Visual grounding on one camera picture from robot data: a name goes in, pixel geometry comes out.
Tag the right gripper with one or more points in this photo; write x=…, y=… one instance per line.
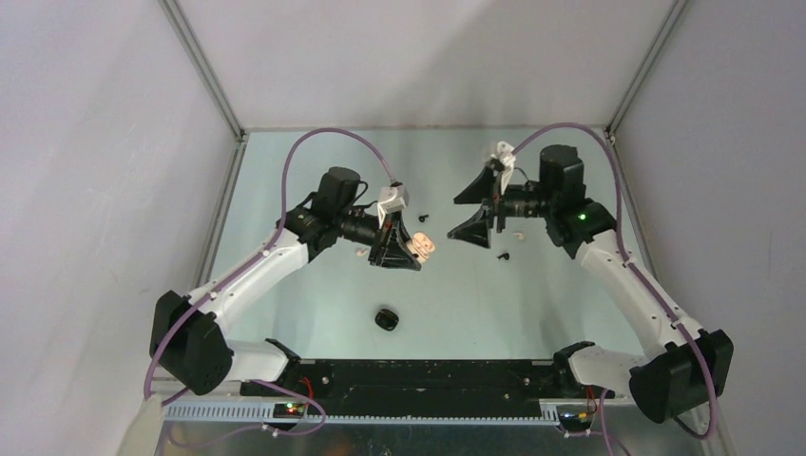
x=477, y=229

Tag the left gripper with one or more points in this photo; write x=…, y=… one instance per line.
x=389, y=245

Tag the beige earbud charging case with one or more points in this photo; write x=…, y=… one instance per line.
x=422, y=246

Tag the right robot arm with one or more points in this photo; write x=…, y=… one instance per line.
x=682, y=365

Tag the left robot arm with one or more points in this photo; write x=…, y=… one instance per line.
x=190, y=332

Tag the black earbud charging case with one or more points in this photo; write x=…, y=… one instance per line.
x=386, y=319

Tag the left controller board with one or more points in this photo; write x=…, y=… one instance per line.
x=289, y=411

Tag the controller board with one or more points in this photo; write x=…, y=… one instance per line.
x=575, y=423
x=289, y=411

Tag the right controller board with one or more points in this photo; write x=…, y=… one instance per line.
x=575, y=423

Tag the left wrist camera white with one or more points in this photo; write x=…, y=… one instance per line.
x=391, y=199

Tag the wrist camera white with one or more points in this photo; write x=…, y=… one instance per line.
x=391, y=199
x=501, y=160

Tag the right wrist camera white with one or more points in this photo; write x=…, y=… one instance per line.
x=501, y=160

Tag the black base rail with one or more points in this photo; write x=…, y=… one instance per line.
x=448, y=389

